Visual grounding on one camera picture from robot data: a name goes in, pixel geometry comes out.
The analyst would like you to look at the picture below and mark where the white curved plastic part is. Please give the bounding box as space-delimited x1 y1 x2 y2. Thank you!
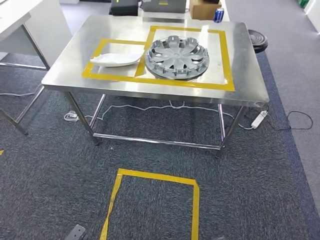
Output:
90 49 145 69

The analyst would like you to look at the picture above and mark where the yellow tape on workbench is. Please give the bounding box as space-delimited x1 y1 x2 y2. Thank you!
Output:
82 25 235 93

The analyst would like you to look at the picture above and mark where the stainless steel workbench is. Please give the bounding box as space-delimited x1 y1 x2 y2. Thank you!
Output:
41 14 270 159

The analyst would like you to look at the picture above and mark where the yellow floor tape square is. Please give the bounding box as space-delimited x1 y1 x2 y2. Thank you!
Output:
99 168 200 240

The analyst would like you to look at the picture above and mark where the silver wheel hubcap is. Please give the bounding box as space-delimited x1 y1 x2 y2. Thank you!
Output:
144 35 210 81

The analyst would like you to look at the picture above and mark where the black case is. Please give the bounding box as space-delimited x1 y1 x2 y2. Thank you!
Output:
109 0 140 17

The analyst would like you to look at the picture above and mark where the brown cardboard box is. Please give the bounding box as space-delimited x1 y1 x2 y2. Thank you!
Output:
189 0 223 21

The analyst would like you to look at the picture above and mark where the blue drink can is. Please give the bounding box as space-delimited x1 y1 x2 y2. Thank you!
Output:
214 7 225 24

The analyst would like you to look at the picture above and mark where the white power strip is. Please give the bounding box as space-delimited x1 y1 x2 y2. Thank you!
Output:
251 110 268 130

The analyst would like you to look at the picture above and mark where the black ribbed round stool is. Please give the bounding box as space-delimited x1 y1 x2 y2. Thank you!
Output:
247 29 269 55

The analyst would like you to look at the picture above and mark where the white desk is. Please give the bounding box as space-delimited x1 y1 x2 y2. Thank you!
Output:
0 0 73 137

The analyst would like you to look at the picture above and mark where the white floor cable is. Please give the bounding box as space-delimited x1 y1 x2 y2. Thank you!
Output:
63 100 253 131
0 84 43 98

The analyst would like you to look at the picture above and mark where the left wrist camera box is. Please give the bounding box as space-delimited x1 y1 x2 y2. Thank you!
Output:
64 224 88 240

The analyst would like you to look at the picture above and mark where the black floor cable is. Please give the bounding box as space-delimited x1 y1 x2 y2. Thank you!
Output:
266 105 314 131

